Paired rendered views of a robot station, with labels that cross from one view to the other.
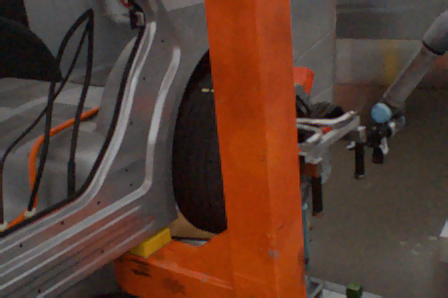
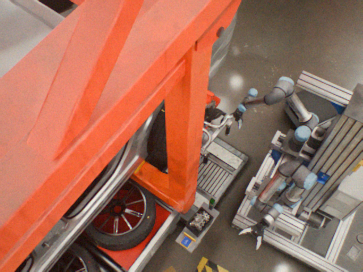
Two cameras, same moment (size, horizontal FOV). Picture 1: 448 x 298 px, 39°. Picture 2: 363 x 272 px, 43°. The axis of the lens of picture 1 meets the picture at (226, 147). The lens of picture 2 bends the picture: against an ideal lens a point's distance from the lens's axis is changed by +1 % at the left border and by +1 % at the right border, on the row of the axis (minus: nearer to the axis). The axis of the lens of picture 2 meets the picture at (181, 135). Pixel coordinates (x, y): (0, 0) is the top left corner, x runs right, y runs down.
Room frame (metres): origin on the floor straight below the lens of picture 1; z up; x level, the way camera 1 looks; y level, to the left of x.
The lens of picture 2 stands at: (0.41, -0.02, 4.29)
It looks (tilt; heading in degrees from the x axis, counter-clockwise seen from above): 63 degrees down; 358
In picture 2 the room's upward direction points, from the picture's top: 1 degrees clockwise
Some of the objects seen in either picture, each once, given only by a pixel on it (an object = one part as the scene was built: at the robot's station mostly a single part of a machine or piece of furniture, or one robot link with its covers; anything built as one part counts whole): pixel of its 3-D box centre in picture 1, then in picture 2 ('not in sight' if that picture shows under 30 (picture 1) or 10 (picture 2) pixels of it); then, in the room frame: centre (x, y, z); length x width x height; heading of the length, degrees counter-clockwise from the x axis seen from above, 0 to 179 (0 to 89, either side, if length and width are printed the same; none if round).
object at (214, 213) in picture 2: not in sight; (197, 226); (1.45, -0.22, 0.44); 0.43 x 0.17 x 0.03; 143
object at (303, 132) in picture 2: not in sight; (302, 134); (2.04, -1.07, 0.98); 0.13 x 0.12 x 0.14; 144
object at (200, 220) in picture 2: not in sight; (199, 221); (1.47, -0.23, 0.51); 0.20 x 0.14 x 0.13; 136
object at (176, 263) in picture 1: (182, 253); (150, 174); (1.84, 0.18, 0.69); 0.52 x 0.17 x 0.35; 53
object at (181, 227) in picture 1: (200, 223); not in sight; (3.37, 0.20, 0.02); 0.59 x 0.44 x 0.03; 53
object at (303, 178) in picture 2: not in sight; (297, 187); (1.52, -0.91, 1.19); 0.15 x 0.12 x 0.55; 45
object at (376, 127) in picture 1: (378, 134); (239, 111); (2.34, -0.61, 0.86); 0.12 x 0.08 x 0.09; 144
